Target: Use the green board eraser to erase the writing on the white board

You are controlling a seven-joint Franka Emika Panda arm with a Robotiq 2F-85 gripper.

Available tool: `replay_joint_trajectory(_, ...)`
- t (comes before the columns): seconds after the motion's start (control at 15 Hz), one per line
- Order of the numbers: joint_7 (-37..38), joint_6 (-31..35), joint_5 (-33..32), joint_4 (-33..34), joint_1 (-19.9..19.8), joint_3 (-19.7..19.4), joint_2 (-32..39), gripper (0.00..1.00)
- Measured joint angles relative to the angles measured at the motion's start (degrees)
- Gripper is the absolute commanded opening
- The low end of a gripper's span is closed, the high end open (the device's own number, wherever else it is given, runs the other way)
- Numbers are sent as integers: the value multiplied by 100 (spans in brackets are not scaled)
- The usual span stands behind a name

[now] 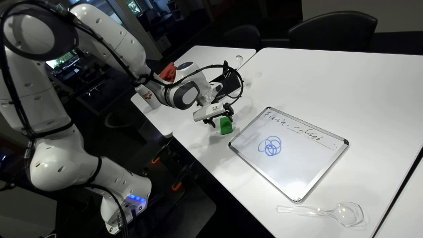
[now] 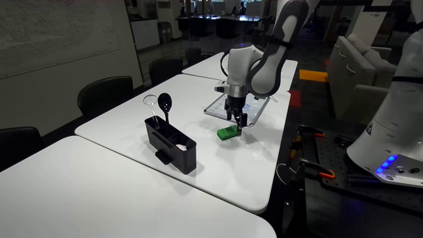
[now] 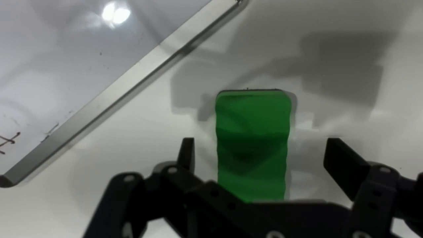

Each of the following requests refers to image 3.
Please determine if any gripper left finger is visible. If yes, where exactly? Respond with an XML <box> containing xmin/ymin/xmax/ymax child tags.
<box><xmin>83</xmin><ymin>138</ymin><xmax>265</xmax><ymax>238</ymax></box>

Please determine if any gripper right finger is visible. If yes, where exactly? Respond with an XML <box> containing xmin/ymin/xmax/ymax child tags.
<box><xmin>323</xmin><ymin>138</ymin><xmax>423</xmax><ymax>238</ymax></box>

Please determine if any green board eraser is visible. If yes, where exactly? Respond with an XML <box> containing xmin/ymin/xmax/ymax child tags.
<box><xmin>215</xmin><ymin>89</ymin><xmax>292</xmax><ymax>203</ymax></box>

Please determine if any whiteboard with silver frame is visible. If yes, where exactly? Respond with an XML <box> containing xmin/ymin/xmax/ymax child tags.
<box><xmin>0</xmin><ymin>0</ymin><xmax>249</xmax><ymax>188</ymax></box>

